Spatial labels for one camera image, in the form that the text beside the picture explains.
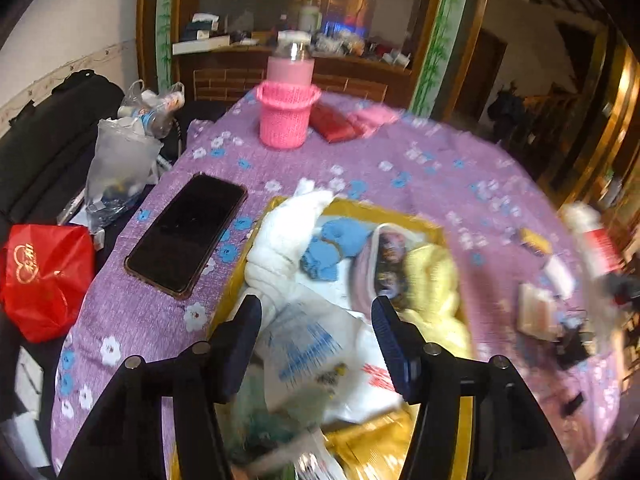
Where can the white kettle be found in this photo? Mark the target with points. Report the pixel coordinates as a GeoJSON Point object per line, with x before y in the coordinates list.
{"type": "Point", "coordinates": [310, 20]}

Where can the pile of assorted clutter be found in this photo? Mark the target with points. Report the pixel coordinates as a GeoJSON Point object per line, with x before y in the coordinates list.
{"type": "Point", "coordinates": [350, 42]}

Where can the purple floral tablecloth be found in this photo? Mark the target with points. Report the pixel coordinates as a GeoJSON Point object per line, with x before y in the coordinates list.
{"type": "Point", "coordinates": [425, 180]}

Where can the yellow knit cloth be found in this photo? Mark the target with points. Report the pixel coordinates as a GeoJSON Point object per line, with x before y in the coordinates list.
{"type": "Point", "coordinates": [435, 285]}

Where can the black smartphone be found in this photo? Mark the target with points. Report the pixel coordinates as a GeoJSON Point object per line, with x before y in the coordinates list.
{"type": "Point", "coordinates": [185, 235]}

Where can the teal cartoon tissue pack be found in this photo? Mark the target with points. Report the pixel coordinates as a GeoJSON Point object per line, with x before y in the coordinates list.
{"type": "Point", "coordinates": [260, 420]}

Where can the bottle with red label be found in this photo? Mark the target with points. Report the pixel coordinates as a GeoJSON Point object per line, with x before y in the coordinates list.
{"type": "Point", "coordinates": [597, 245]}

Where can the yellow tray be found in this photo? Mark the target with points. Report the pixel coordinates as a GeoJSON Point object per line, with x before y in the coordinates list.
{"type": "Point", "coordinates": [375, 447]}

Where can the white fluffy cloth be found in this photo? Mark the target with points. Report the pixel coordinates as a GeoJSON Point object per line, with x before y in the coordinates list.
{"type": "Point", "coordinates": [280, 255]}

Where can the beige packet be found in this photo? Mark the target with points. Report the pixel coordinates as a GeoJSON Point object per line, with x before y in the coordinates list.
{"type": "Point", "coordinates": [535, 307]}

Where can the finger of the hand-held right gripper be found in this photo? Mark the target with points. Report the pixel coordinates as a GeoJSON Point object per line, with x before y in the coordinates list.
{"type": "Point", "coordinates": [620, 287]}

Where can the blue knit cloth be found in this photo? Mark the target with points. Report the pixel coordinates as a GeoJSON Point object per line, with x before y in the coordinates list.
{"type": "Point", "coordinates": [335, 240]}

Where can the pink patterned sock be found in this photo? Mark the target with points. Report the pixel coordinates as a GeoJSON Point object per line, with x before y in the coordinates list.
{"type": "Point", "coordinates": [365, 270]}

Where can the frosted plastic bag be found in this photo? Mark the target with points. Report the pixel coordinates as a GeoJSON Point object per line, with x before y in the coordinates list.
{"type": "Point", "coordinates": [117, 160]}

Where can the black suitcase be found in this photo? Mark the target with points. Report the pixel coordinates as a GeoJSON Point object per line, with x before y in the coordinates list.
{"type": "Point", "coordinates": [45, 150]}

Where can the white packet with red print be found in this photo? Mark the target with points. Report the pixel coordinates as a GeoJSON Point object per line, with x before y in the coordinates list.
{"type": "Point", "coordinates": [370, 375]}

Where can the dark wooden furniture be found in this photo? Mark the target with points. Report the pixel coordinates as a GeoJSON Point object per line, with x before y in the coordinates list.
{"type": "Point", "coordinates": [575, 110]}

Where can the pink cloth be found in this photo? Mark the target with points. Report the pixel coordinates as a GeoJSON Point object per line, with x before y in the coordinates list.
{"type": "Point", "coordinates": [372, 117]}

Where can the pink knitted basket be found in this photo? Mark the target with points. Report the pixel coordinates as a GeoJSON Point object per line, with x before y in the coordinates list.
{"type": "Point", "coordinates": [285, 120]}

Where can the yellow packet in clear bag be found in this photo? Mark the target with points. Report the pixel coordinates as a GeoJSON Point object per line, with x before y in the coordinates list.
{"type": "Point", "coordinates": [535, 241]}

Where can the small white packet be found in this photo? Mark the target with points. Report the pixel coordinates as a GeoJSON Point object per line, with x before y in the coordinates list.
{"type": "Point", "coordinates": [557, 272]}

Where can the dark object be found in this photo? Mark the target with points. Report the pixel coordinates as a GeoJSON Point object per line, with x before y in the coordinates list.
{"type": "Point", "coordinates": [572, 345]}

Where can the red wallet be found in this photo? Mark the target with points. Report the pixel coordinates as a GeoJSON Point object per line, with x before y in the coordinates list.
{"type": "Point", "coordinates": [332, 122]}

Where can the red plastic bag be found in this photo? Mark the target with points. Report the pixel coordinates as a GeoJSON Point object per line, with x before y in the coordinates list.
{"type": "Point", "coordinates": [45, 280]}

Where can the white paper box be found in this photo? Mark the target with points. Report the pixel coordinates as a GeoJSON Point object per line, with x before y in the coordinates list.
{"type": "Point", "coordinates": [30, 380]}

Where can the clear bag with bottles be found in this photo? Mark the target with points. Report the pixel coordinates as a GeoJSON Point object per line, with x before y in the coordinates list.
{"type": "Point", "coordinates": [150, 110]}

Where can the white blue desiccant packet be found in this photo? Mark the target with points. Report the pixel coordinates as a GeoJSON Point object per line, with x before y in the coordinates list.
{"type": "Point", "coordinates": [300, 345]}

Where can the pink sleeved bottle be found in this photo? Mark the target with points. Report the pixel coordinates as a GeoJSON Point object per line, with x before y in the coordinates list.
{"type": "Point", "coordinates": [290, 70]}

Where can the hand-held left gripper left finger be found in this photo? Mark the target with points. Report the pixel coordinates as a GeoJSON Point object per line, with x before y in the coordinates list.
{"type": "Point", "coordinates": [240, 355]}

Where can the wooden cabinet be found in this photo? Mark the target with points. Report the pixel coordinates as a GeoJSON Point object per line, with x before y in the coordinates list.
{"type": "Point", "coordinates": [225, 80]}

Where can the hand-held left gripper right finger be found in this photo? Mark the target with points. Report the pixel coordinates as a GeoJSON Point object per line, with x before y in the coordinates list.
{"type": "Point", "coordinates": [395, 355]}

